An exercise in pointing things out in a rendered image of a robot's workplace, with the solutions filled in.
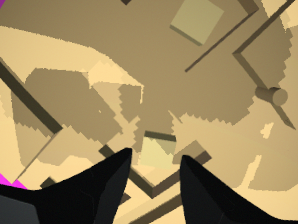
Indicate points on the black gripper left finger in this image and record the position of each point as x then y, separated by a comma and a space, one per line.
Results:
90, 197

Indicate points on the pale yellow block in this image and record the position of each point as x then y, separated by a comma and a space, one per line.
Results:
158, 150
196, 19

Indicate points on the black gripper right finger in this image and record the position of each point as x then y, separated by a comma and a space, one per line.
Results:
208, 200

